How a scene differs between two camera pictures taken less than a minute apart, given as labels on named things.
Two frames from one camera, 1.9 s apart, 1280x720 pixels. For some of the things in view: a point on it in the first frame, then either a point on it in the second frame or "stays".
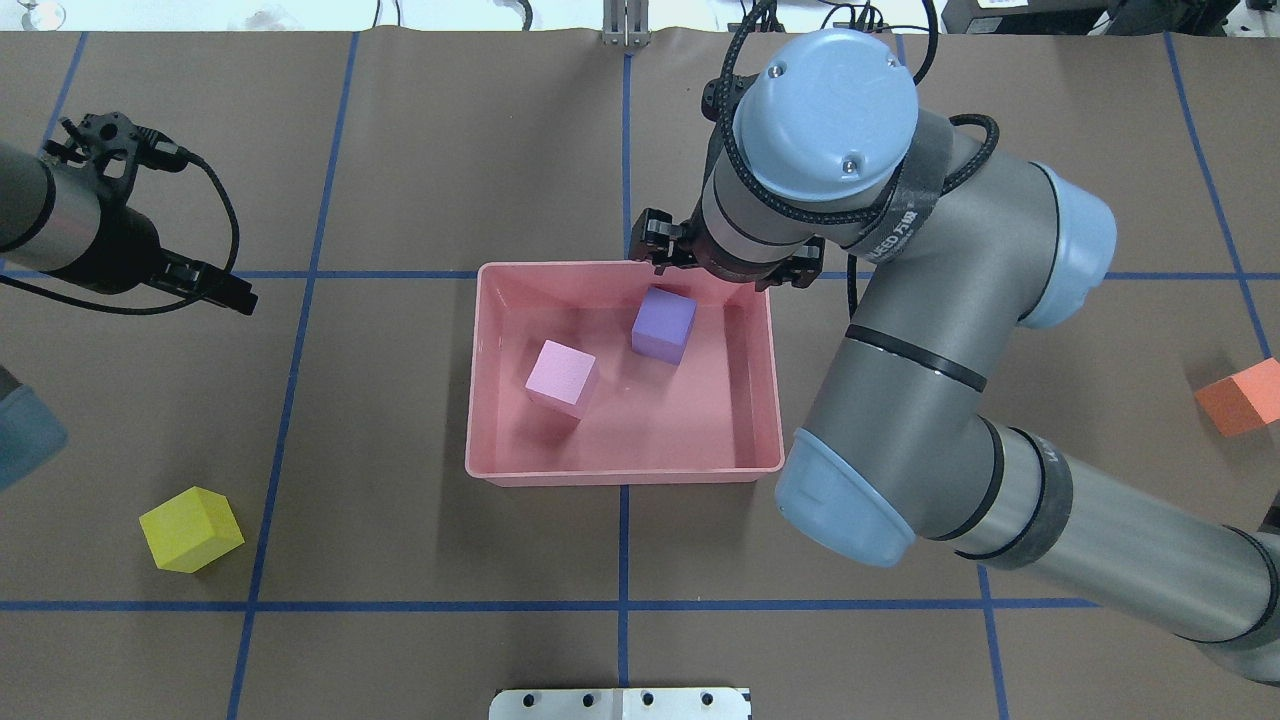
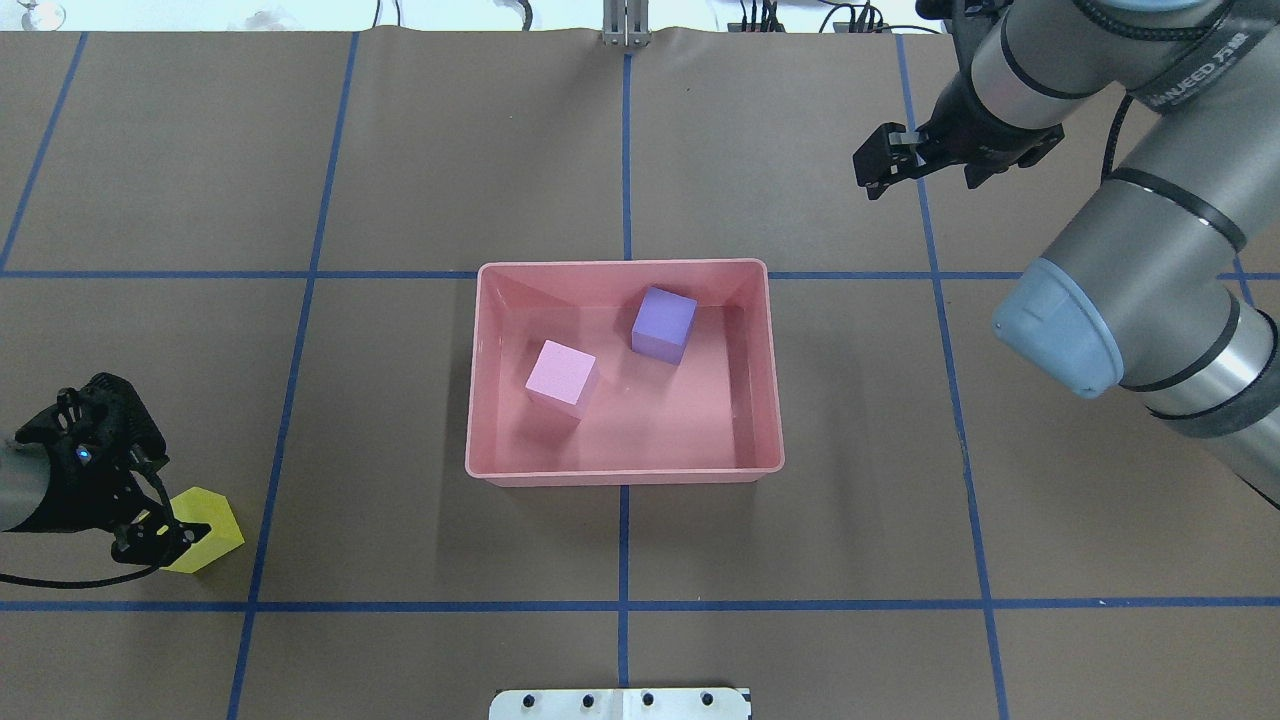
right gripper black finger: x=655 y=238 to x=888 y=155
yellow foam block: x=191 y=530 stays
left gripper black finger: x=200 y=279 to x=156 y=542
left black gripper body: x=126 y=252 to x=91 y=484
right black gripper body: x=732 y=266 to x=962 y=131
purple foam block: x=662 y=325 stays
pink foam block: x=558 y=379 stays
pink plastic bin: x=610 y=373 stays
